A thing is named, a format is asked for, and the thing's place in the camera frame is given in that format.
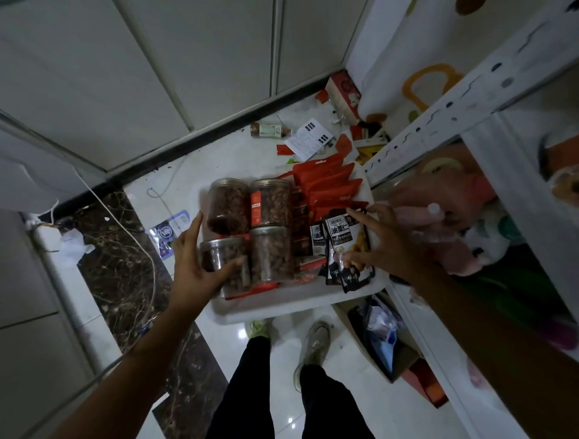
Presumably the person's right hand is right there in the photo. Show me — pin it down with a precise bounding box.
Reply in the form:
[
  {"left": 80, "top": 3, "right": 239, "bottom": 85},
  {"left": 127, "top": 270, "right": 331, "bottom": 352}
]
[{"left": 339, "top": 204, "right": 435, "bottom": 284}]

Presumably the person's left hand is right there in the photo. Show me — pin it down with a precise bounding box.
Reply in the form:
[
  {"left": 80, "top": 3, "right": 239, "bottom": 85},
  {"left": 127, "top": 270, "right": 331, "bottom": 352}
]
[{"left": 168, "top": 210, "right": 248, "bottom": 313}]

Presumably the clear jar of nuts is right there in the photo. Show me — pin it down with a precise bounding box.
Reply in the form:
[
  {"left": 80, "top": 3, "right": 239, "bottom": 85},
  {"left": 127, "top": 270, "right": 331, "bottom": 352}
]
[
  {"left": 207, "top": 178, "right": 251, "bottom": 236},
  {"left": 250, "top": 226, "right": 296, "bottom": 286},
  {"left": 199, "top": 236, "right": 252, "bottom": 294}
]

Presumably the black snack packet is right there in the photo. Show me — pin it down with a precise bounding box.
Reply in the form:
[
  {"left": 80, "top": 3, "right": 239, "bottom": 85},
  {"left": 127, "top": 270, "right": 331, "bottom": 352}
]
[
  {"left": 309, "top": 221, "right": 328, "bottom": 257},
  {"left": 323, "top": 208, "right": 376, "bottom": 294}
]

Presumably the person's right forearm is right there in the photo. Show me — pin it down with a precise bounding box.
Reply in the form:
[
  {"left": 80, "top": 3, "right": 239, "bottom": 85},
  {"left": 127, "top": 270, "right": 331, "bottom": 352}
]
[{"left": 406, "top": 266, "right": 579, "bottom": 439}]

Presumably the person's left forearm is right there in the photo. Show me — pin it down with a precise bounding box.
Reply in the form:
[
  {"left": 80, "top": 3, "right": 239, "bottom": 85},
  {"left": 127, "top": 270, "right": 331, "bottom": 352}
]
[{"left": 49, "top": 302, "right": 201, "bottom": 439}]

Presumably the stack of red packets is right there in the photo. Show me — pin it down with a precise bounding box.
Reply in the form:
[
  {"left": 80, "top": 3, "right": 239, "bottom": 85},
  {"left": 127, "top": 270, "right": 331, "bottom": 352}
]
[{"left": 278, "top": 151, "right": 370, "bottom": 223}]

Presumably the yellow small box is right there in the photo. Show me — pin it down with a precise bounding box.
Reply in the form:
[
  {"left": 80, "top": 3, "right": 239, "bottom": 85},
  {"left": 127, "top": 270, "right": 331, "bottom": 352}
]
[{"left": 354, "top": 137, "right": 389, "bottom": 166}]

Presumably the person's left shoe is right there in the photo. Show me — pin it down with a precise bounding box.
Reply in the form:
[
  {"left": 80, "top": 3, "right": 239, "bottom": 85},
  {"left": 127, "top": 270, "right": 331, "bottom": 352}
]
[{"left": 245, "top": 318, "right": 273, "bottom": 341}]

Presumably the person's shoe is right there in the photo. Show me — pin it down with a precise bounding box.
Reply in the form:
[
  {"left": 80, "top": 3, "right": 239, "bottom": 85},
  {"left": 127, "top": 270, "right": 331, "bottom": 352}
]
[
  {"left": 293, "top": 321, "right": 334, "bottom": 393},
  {"left": 245, "top": 318, "right": 273, "bottom": 341}
]

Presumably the pink plush toy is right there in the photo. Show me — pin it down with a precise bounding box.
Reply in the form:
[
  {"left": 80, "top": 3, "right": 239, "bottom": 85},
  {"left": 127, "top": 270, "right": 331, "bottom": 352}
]
[{"left": 388, "top": 144, "right": 498, "bottom": 277}]

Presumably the white plastic tray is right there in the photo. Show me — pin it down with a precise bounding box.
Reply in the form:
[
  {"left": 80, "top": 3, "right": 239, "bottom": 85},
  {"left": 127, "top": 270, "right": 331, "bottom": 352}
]
[{"left": 198, "top": 169, "right": 391, "bottom": 326}]

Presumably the blue printed packet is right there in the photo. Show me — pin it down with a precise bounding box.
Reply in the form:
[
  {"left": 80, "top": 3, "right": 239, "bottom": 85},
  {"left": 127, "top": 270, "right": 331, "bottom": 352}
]
[{"left": 146, "top": 210, "right": 191, "bottom": 261}]

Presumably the blue plastic bag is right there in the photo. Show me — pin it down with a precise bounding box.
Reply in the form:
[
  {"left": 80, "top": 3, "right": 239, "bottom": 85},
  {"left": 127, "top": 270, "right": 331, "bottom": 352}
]
[{"left": 361, "top": 296, "right": 404, "bottom": 374}]

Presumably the clear jar with red label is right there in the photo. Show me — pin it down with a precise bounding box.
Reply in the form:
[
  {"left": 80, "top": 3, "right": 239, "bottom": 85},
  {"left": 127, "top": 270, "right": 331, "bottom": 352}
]
[{"left": 250, "top": 178, "right": 293, "bottom": 229}]

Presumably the person's right shoe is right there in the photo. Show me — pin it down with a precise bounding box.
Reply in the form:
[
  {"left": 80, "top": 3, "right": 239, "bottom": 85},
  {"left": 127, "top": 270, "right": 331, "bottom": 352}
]
[{"left": 293, "top": 321, "right": 334, "bottom": 393}]

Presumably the white printed paper leaflet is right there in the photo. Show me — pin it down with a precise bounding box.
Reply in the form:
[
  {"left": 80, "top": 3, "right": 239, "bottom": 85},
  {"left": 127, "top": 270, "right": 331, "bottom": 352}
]
[{"left": 284, "top": 118, "right": 335, "bottom": 163}]

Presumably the brown cardboard box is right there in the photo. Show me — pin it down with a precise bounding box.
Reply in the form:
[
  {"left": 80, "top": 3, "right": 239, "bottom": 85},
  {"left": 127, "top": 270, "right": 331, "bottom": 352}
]
[{"left": 332, "top": 292, "right": 422, "bottom": 384}]

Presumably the white green plush toy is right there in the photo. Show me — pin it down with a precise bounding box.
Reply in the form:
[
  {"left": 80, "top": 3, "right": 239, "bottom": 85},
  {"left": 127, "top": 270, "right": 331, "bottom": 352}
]
[{"left": 460, "top": 212, "right": 525, "bottom": 267}]

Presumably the red and white carton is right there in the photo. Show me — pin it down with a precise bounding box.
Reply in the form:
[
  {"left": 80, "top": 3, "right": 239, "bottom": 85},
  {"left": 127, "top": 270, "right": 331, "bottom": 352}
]
[{"left": 325, "top": 70, "right": 363, "bottom": 126}]

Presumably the person's left leg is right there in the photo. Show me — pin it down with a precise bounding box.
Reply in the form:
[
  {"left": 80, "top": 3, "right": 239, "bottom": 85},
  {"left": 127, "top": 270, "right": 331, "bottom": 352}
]
[{"left": 205, "top": 336, "right": 277, "bottom": 439}]

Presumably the person's leg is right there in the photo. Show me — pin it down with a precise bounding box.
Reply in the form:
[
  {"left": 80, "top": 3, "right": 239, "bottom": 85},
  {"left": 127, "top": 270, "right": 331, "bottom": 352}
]
[
  {"left": 205, "top": 336, "right": 277, "bottom": 439},
  {"left": 299, "top": 364, "right": 376, "bottom": 439}
]

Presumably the small bottle with green label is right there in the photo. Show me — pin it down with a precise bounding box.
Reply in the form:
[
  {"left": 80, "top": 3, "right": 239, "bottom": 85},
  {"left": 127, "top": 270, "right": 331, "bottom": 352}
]
[{"left": 250, "top": 122, "right": 291, "bottom": 139}]

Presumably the red flat box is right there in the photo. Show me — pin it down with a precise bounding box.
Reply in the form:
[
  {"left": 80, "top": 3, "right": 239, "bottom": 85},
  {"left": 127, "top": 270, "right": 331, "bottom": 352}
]
[{"left": 402, "top": 357, "right": 449, "bottom": 409}]

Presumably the person's right leg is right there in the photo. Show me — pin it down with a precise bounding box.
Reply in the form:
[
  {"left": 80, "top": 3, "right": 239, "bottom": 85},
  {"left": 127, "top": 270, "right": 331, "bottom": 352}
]
[{"left": 299, "top": 364, "right": 376, "bottom": 439}]

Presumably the white crumpled tissue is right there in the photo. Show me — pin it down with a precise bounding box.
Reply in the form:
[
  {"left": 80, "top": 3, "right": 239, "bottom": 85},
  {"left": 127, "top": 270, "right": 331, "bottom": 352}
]
[{"left": 58, "top": 228, "right": 97, "bottom": 262}]

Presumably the white patterned sheet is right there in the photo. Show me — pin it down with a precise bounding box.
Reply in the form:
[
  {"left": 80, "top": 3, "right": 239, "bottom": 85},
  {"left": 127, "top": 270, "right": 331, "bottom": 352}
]
[{"left": 356, "top": 0, "right": 579, "bottom": 138}]

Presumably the white metal shelf rack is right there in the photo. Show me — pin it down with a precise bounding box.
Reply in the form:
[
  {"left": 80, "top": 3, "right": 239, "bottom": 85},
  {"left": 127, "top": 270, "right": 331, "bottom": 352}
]
[{"left": 361, "top": 0, "right": 579, "bottom": 439}]

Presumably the white cable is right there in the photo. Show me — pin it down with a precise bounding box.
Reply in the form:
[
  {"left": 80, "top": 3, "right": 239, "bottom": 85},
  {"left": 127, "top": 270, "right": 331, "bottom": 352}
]
[{"left": 71, "top": 156, "right": 188, "bottom": 331}]

